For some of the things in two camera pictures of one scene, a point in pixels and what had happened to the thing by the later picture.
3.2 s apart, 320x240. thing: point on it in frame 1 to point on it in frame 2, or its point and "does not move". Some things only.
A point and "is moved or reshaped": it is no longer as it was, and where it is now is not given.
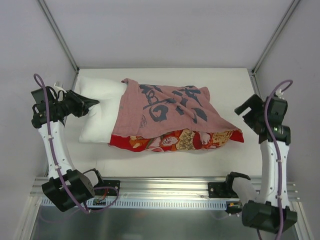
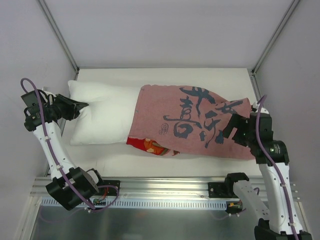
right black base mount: (221, 190) does not move
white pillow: (99, 123) is moved or reshaped
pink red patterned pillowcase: (160, 118) is moved or reshaped
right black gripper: (251, 113) to (238, 128)
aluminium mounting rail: (195, 187) does not move
